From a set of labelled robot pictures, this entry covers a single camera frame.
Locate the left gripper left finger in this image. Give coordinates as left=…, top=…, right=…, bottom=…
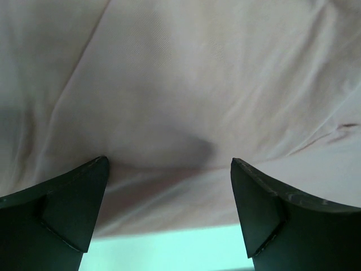
left=1, top=156, right=109, bottom=271

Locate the pink t-shirt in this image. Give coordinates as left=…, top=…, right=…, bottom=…
left=1, top=1, right=360, bottom=237

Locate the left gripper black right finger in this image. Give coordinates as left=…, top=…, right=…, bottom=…
left=231, top=158, right=360, bottom=271

